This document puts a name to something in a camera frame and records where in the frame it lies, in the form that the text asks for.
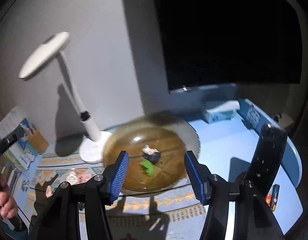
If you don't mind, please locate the white desk lamp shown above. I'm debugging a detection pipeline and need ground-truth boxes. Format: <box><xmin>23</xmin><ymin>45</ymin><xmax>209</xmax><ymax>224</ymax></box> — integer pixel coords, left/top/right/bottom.
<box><xmin>18</xmin><ymin>31</ymin><xmax>113</xmax><ymax>163</ymax></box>

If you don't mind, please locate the row of upright books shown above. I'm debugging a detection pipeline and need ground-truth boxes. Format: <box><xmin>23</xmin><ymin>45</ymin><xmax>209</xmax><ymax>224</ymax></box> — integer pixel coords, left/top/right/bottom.
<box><xmin>0</xmin><ymin>106</ymin><xmax>37</xmax><ymax>171</ymax></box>

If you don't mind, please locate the patterned blue table mat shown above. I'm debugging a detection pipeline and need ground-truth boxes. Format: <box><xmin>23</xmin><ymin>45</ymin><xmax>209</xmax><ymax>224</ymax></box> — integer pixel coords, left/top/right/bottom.
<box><xmin>29</xmin><ymin>151</ymin><xmax>207</xmax><ymax>239</ymax></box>

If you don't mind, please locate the tissue box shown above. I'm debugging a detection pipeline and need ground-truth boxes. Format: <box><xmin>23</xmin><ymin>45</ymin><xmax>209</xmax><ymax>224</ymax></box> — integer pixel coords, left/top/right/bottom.
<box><xmin>201</xmin><ymin>100</ymin><xmax>240</xmax><ymax>124</ymax></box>

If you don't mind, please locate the cork pencil holder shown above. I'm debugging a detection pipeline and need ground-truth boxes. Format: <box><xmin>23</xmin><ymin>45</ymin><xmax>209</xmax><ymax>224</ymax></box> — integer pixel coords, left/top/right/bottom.
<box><xmin>28</xmin><ymin>129</ymin><xmax>49</xmax><ymax>154</ymax></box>

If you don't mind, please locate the small colourful box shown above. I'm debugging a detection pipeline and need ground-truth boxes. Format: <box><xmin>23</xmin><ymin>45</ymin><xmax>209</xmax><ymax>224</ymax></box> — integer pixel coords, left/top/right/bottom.
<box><xmin>265</xmin><ymin>184</ymin><xmax>280</xmax><ymax>212</ymax></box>

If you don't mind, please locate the person's left hand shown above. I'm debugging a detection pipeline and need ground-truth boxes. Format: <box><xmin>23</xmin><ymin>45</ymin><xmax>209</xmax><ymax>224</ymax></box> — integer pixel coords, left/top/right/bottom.
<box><xmin>0</xmin><ymin>173</ymin><xmax>20</xmax><ymax>219</ymax></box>

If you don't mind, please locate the amber ribbed glass bowl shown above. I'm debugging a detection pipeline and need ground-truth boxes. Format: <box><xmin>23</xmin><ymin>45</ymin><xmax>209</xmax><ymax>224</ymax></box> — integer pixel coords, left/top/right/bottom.
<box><xmin>103</xmin><ymin>113</ymin><xmax>201</xmax><ymax>195</ymax></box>

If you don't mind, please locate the penguin figurine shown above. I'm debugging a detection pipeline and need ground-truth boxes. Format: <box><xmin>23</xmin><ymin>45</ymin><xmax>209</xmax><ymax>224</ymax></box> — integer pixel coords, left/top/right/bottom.
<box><xmin>142</xmin><ymin>145</ymin><xmax>161</xmax><ymax>164</ymax></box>

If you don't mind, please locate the black monitor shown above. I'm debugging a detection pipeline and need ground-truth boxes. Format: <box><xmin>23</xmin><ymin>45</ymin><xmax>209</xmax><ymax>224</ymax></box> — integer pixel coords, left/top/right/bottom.
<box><xmin>153</xmin><ymin>0</ymin><xmax>303</xmax><ymax>91</ymax></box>

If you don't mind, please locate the pink capybara carton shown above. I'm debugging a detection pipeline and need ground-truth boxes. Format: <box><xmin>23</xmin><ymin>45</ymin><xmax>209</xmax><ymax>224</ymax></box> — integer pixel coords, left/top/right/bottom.
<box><xmin>66</xmin><ymin>171</ymin><xmax>93</xmax><ymax>185</ymax></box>

